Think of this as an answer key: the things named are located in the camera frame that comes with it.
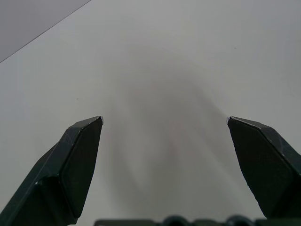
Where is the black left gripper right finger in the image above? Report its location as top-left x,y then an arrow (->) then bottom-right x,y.
226,115 -> 301,226

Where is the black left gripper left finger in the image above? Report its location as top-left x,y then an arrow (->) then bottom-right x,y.
0,115 -> 104,226

